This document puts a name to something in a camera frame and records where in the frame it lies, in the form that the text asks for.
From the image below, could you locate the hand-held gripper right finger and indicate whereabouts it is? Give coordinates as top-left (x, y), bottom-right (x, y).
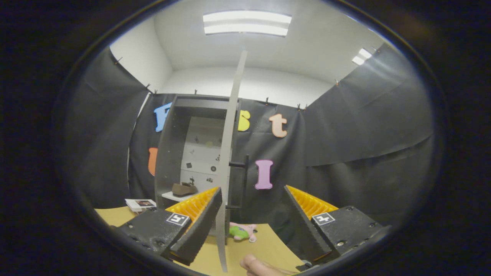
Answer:
top-left (283, 185), bottom-right (392, 265)

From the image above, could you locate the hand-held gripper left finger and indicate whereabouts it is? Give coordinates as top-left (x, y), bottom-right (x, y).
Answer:
top-left (115, 187), bottom-right (223, 266)

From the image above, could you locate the brown fluffy shoe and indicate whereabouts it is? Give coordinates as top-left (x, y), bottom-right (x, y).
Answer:
top-left (171, 182), bottom-right (198, 197)

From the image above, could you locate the black door handle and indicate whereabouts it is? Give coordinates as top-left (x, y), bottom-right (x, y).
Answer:
top-left (226, 154), bottom-right (250, 210)

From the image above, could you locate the grey shoe cabinet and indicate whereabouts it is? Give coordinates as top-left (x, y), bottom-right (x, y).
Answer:
top-left (155, 94), bottom-right (243, 227)

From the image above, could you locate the green and pink plush toy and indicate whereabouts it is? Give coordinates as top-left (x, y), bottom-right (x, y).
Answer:
top-left (229, 222), bottom-right (257, 243)

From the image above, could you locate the white booklet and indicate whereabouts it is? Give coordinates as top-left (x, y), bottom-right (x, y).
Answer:
top-left (125, 199), bottom-right (157, 212)

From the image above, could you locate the black backdrop cloth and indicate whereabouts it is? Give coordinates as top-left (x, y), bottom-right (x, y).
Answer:
top-left (65, 42), bottom-right (436, 246)

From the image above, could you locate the small ceiling light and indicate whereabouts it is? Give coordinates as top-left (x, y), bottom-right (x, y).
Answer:
top-left (352, 48), bottom-right (372, 66)

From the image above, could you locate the large ceiling light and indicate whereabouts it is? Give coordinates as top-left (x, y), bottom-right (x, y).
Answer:
top-left (203, 11), bottom-right (292, 37)

